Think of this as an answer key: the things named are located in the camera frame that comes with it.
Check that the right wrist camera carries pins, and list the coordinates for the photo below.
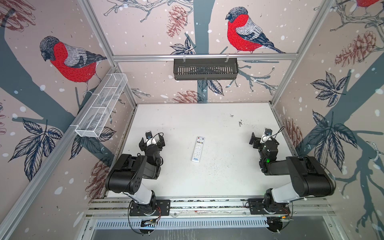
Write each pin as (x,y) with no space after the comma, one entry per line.
(266,135)

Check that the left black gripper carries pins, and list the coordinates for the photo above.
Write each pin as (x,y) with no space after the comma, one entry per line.
(160,143)

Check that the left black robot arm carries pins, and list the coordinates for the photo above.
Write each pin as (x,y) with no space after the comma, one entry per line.
(129,170)

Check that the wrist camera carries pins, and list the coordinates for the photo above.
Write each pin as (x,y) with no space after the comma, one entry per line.
(151,139)
(266,135)

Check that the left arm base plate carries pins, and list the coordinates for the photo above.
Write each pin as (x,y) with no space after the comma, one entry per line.
(157,208)

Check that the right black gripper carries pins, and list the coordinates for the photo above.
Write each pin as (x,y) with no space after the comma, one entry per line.
(256,145)

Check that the aluminium front rail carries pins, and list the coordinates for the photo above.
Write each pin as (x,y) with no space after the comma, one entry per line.
(199,207)

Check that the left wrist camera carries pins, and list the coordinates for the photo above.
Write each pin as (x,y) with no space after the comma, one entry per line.
(151,139)

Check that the aluminium top crossbar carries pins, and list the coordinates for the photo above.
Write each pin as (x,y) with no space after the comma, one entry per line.
(241,57)

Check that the black wall basket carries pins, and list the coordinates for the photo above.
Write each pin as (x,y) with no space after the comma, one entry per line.
(206,69)

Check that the white remote control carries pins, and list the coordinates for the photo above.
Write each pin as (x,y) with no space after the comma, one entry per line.
(198,149)

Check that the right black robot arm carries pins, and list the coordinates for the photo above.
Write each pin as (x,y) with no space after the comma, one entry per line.
(307,176)

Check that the white wire mesh basket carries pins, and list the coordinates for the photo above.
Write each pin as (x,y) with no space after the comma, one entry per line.
(98,114)

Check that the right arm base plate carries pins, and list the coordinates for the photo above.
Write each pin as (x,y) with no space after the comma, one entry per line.
(261,207)

